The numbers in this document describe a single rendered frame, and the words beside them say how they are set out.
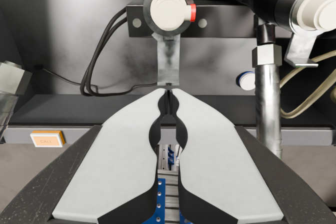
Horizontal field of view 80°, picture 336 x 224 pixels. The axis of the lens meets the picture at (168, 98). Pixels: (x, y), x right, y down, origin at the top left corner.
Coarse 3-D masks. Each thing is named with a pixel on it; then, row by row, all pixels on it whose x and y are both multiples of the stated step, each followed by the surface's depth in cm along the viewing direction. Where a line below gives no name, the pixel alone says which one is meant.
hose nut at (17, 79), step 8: (0, 64) 11; (8, 64) 12; (16, 64) 12; (0, 72) 11; (8, 72) 12; (16, 72) 12; (24, 72) 12; (0, 80) 11; (8, 80) 12; (16, 80) 12; (24, 80) 12; (0, 88) 11; (8, 88) 12; (16, 88) 12; (24, 88) 13
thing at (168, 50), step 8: (160, 40) 12; (168, 40) 12; (176, 40) 12; (160, 48) 12; (168, 48) 12; (176, 48) 12; (160, 56) 13; (168, 56) 13; (176, 56) 13; (160, 64) 13; (168, 64) 13; (176, 64) 13; (160, 72) 13; (168, 72) 13; (176, 72) 13
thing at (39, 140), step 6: (36, 132) 36; (42, 132) 36; (48, 132) 36; (54, 132) 36; (60, 132) 37; (36, 138) 36; (42, 138) 36; (48, 138) 36; (54, 138) 36; (36, 144) 37; (42, 144) 37; (48, 144) 37; (54, 144) 37
